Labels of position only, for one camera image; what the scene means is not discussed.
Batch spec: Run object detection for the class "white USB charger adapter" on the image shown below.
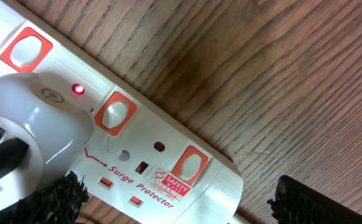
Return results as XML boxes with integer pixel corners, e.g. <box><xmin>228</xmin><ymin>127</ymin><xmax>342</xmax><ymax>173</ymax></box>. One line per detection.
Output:
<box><xmin>0</xmin><ymin>73</ymin><xmax>93</xmax><ymax>210</ymax></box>

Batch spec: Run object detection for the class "black USB-C charging cable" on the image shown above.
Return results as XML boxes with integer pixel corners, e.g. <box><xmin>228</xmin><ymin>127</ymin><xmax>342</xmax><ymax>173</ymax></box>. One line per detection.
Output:
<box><xmin>0</xmin><ymin>137</ymin><xmax>30</xmax><ymax>181</ymax></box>

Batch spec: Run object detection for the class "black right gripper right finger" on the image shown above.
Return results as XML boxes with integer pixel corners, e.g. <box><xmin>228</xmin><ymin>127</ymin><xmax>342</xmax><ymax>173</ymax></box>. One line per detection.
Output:
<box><xmin>267</xmin><ymin>175</ymin><xmax>362</xmax><ymax>224</ymax></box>

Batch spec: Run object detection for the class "white power strip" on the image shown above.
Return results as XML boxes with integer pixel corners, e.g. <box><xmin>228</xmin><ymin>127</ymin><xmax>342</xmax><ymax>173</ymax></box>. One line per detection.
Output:
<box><xmin>0</xmin><ymin>1</ymin><xmax>243</xmax><ymax>223</ymax></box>

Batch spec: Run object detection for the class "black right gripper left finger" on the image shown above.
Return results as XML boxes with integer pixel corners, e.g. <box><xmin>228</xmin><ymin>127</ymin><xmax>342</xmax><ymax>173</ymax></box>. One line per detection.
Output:
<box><xmin>0</xmin><ymin>172</ymin><xmax>89</xmax><ymax>224</ymax></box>

